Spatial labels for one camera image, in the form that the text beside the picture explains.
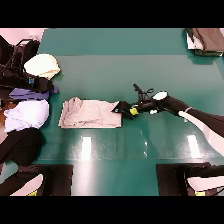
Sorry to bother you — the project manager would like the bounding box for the grey-brown garment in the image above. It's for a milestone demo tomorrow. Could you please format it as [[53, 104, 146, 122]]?
[[191, 28, 224, 54]]

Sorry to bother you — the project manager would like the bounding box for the purple garment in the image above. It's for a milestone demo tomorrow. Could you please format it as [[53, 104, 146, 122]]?
[[8, 86, 59, 101]]

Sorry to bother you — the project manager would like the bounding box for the white garment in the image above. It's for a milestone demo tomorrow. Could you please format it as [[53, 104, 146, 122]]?
[[3, 98, 51, 133]]

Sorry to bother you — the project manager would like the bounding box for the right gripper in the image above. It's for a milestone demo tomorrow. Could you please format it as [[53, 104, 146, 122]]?
[[123, 99, 158, 118]]

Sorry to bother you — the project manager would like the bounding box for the cream garment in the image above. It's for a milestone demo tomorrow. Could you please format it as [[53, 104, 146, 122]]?
[[23, 53, 62, 81]]

